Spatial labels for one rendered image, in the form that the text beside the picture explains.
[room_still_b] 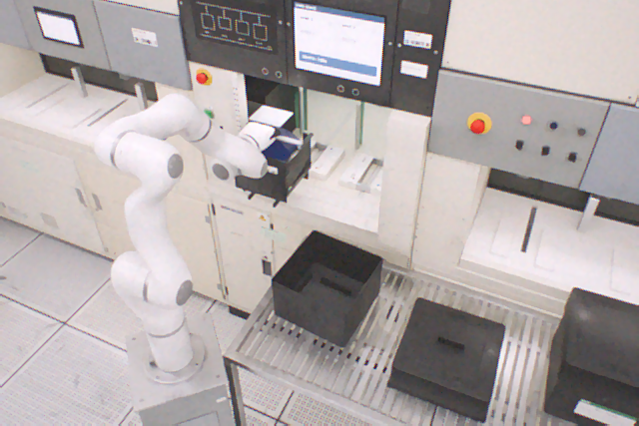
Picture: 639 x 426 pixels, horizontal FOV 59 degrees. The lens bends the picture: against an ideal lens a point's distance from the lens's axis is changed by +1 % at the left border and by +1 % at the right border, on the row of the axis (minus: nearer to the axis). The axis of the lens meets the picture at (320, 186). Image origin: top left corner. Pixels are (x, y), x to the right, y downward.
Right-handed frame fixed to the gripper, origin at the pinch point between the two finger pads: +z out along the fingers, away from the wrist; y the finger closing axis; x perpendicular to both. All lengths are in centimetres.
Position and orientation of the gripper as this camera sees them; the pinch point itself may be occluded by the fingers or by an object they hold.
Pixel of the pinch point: (271, 121)
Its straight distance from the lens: 194.6
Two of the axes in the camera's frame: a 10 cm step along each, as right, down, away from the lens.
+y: 9.1, 2.7, -3.3
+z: 4.2, -5.7, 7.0
